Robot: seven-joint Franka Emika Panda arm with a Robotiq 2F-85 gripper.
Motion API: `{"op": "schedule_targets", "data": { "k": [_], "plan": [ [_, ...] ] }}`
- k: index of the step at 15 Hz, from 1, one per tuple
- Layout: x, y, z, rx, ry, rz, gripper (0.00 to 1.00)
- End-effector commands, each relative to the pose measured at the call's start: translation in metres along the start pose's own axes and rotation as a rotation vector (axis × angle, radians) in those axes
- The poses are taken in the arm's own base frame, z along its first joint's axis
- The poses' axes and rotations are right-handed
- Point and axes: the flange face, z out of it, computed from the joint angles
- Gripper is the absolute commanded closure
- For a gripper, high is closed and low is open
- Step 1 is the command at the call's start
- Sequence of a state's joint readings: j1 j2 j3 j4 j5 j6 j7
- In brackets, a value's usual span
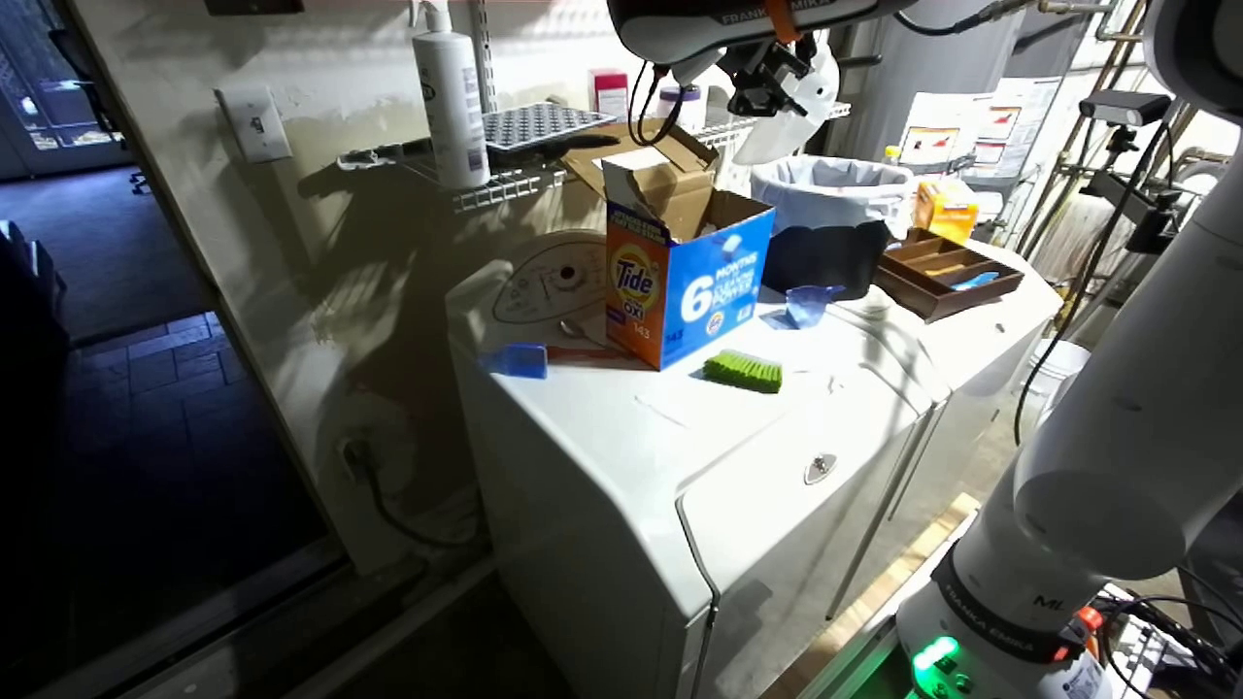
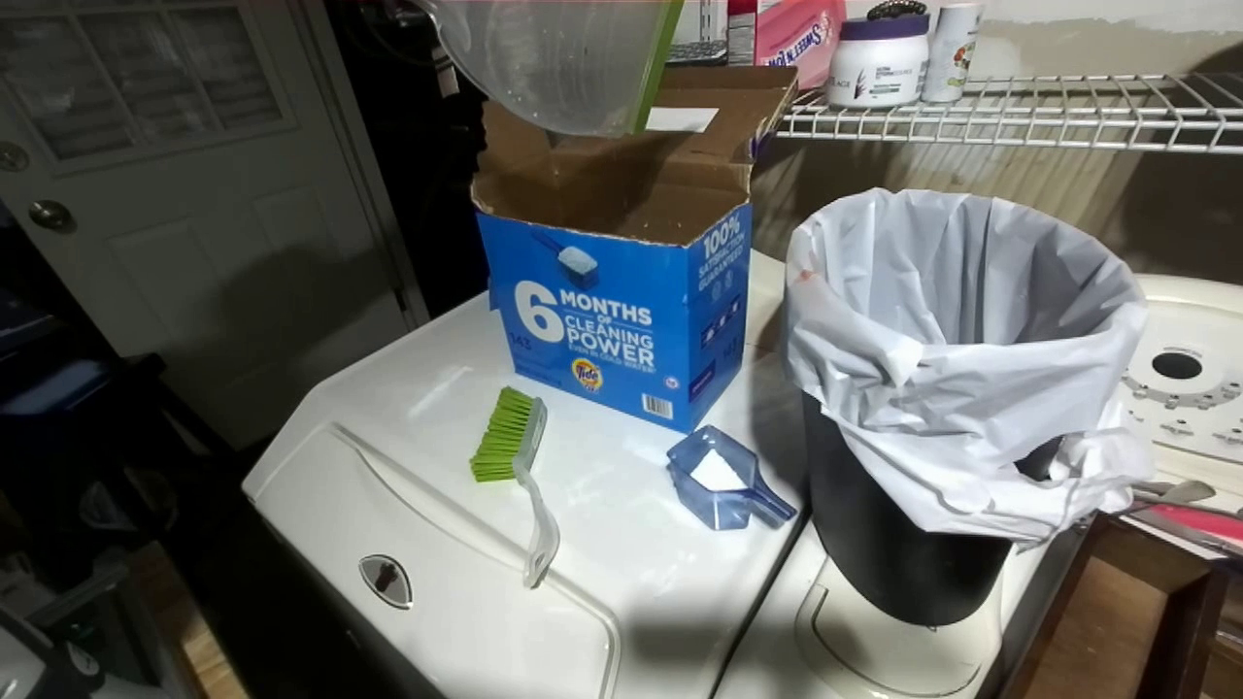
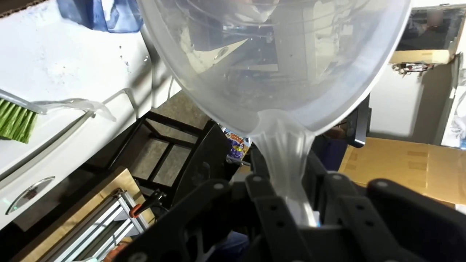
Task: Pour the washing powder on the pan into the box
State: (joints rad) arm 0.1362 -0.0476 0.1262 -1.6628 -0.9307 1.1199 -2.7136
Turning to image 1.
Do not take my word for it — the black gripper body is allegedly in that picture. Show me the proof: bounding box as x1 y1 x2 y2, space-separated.
716 35 807 126

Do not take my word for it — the pink box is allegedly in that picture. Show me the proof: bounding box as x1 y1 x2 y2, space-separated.
592 70 633 126

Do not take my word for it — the yellow box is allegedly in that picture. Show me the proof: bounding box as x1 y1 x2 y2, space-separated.
908 176 984 250

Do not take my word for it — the blue cardboard detergent box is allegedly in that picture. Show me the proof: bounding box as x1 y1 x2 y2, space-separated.
559 122 781 376

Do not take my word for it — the white washing machine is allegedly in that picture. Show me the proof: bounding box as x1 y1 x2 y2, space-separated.
442 257 957 699

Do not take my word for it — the white jar purple lid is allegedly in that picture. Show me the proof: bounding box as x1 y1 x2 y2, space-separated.
655 83 712 138

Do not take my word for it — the white trash bag liner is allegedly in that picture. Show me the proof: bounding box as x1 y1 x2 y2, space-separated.
749 152 917 240

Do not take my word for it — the black trash bin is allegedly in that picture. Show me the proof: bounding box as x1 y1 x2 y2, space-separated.
763 222 895 298

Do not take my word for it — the grey dotted mat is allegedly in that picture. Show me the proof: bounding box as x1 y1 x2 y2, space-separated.
483 103 613 152

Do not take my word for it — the white paper sign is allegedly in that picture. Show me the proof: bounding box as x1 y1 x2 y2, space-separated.
904 74 1064 179

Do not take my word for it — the dark wooden tray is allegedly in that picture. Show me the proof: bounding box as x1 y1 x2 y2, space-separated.
875 228 1026 327

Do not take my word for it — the tall white bottle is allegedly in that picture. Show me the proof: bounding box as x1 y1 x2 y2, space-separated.
409 0 493 194

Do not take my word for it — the white dryer machine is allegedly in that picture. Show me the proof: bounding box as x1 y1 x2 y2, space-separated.
828 239 1070 626

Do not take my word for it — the blue cloth piece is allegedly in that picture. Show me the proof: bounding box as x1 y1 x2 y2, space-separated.
479 338 556 383

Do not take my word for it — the light wooden board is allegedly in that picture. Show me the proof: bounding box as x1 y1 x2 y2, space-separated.
763 488 987 699

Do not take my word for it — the green lit floor device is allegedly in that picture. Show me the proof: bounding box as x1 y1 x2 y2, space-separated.
828 616 979 699

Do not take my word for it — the black cable orange tie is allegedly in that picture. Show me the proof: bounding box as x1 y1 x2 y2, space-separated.
627 0 807 152

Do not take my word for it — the white wire shelf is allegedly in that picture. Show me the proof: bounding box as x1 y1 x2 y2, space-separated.
339 103 831 219

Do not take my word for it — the green brush white handle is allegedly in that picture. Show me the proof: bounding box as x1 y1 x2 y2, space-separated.
699 349 790 396

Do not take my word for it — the black stereo camera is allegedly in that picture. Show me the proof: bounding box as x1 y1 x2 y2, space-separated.
1079 84 1181 128

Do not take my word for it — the metal camera stand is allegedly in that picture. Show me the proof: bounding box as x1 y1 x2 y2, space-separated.
1020 0 1228 341

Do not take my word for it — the white wall outlet plate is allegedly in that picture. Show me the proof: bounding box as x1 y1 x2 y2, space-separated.
215 83 297 169

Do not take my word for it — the black wall power cable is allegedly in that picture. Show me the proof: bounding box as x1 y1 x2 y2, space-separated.
339 430 491 558

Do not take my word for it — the colourful wire bundle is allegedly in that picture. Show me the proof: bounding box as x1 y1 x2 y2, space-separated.
1062 579 1243 699

